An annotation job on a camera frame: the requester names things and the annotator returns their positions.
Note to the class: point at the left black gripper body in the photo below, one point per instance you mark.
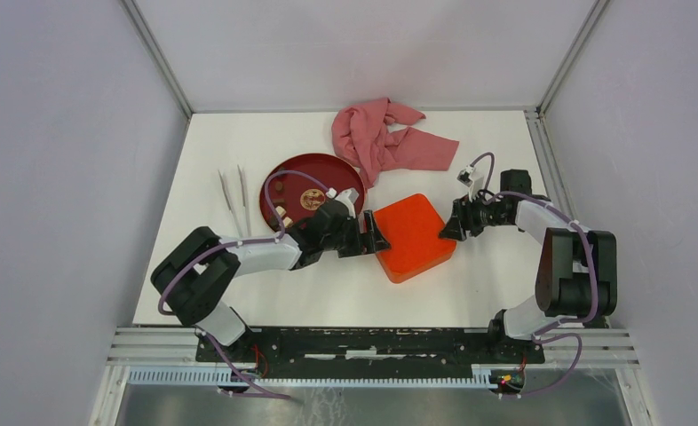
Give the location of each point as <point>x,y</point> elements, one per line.
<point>347,240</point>

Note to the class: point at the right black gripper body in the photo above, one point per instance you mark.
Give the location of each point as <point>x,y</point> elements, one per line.
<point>487,215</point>

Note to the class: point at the orange box lid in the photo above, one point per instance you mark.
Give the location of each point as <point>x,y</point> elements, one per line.
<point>413,224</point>

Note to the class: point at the round dark red plate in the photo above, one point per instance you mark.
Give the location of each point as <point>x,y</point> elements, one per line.
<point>301,191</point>

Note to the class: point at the orange chocolate box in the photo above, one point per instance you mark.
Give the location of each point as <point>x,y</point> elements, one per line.
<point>402,266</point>

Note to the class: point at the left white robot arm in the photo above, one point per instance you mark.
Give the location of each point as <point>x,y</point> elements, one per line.
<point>194,277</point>

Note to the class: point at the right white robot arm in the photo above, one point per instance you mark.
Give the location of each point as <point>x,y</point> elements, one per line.
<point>576,279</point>

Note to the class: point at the pink cloth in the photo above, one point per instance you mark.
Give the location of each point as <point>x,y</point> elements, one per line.
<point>380,135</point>

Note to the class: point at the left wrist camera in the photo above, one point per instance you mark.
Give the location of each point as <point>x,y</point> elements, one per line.
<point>347,198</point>

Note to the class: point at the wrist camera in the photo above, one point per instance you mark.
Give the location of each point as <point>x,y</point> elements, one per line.
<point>347,198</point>
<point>471,179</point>

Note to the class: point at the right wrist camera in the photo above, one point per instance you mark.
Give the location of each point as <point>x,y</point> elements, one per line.
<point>471,179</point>

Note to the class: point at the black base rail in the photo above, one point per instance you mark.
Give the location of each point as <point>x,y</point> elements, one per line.
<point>377,353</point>

